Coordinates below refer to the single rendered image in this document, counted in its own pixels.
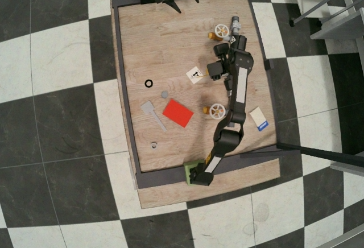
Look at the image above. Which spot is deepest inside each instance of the red rectangular block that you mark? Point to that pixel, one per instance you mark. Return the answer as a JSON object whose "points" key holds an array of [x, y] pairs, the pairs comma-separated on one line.
{"points": [[178, 113]]}

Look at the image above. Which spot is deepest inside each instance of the black diagonal bar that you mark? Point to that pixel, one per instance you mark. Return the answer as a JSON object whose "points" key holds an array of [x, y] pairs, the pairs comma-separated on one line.
{"points": [[290, 149]]}

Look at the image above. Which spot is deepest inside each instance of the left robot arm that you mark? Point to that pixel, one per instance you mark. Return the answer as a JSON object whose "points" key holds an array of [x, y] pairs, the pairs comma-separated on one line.
{"points": [[240, 64]]}

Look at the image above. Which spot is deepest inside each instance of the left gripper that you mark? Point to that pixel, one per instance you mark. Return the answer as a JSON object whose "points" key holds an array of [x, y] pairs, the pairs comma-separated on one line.
{"points": [[221, 50]]}

